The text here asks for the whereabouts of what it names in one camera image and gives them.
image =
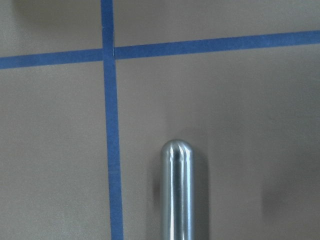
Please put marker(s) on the steel muddler black cap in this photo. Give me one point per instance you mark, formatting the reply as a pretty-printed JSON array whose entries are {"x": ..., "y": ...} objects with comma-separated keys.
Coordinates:
[{"x": 177, "y": 191}]

